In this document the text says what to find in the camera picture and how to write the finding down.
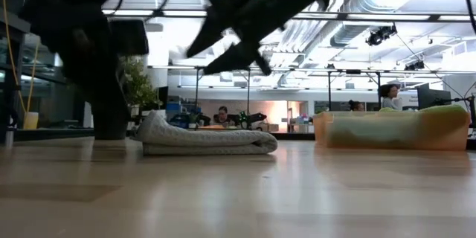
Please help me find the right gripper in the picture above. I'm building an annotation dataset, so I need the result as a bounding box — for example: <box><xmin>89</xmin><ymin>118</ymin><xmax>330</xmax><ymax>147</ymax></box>
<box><xmin>185</xmin><ymin>0</ymin><xmax>335</xmax><ymax>77</ymax></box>

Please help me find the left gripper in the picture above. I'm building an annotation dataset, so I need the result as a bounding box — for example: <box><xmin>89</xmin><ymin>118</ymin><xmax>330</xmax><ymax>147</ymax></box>
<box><xmin>20</xmin><ymin>1</ymin><xmax>132</xmax><ymax>127</ymax></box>

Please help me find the grey waffle-weave towel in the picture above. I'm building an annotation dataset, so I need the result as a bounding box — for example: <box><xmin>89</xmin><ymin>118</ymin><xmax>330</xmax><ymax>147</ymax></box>
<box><xmin>132</xmin><ymin>110</ymin><xmax>279</xmax><ymax>156</ymax></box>

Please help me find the orange plastic bin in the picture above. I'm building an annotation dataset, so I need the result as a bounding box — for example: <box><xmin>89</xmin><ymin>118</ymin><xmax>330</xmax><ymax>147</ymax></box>
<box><xmin>312</xmin><ymin>109</ymin><xmax>472</xmax><ymax>152</ymax></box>

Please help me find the green microfiber towel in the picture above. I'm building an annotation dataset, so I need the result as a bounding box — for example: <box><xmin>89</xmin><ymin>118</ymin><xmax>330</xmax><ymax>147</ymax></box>
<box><xmin>378</xmin><ymin>104</ymin><xmax>467</xmax><ymax>115</ymax></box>

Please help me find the green potted plant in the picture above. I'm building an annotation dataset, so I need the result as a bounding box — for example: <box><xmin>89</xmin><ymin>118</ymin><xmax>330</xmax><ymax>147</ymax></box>
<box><xmin>91</xmin><ymin>55</ymin><xmax>164</xmax><ymax>141</ymax></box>

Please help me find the person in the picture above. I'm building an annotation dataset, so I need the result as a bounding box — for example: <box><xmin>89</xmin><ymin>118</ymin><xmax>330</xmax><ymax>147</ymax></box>
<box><xmin>213</xmin><ymin>105</ymin><xmax>236</xmax><ymax>128</ymax></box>
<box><xmin>378</xmin><ymin>83</ymin><xmax>404</xmax><ymax>112</ymax></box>
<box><xmin>347</xmin><ymin>99</ymin><xmax>366</xmax><ymax>112</ymax></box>

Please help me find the pale yellow cup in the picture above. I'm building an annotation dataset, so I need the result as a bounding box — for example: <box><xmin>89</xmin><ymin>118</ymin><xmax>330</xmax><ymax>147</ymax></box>
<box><xmin>22</xmin><ymin>111</ymin><xmax>40</xmax><ymax>131</ymax></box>

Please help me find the black overhead light bar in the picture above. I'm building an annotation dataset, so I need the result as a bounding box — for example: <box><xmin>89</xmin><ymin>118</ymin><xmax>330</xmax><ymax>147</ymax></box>
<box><xmin>102</xmin><ymin>7</ymin><xmax>476</xmax><ymax>23</ymax></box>

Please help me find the black computer monitor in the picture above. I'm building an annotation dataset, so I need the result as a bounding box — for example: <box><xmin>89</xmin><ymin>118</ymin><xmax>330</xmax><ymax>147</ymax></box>
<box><xmin>416</xmin><ymin>83</ymin><xmax>453</xmax><ymax>111</ymax></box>

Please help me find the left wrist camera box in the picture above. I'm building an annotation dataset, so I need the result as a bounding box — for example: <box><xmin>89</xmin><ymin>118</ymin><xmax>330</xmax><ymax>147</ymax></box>
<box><xmin>109</xmin><ymin>19</ymin><xmax>150</xmax><ymax>57</ymax></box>

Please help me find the yellow cable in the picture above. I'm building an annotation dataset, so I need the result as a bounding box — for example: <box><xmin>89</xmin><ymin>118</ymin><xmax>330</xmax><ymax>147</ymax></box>
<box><xmin>0</xmin><ymin>0</ymin><xmax>40</xmax><ymax>116</ymax></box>

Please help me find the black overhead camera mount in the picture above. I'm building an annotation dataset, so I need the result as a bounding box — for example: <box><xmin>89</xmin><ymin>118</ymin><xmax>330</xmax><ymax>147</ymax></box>
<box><xmin>365</xmin><ymin>25</ymin><xmax>399</xmax><ymax>48</ymax></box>

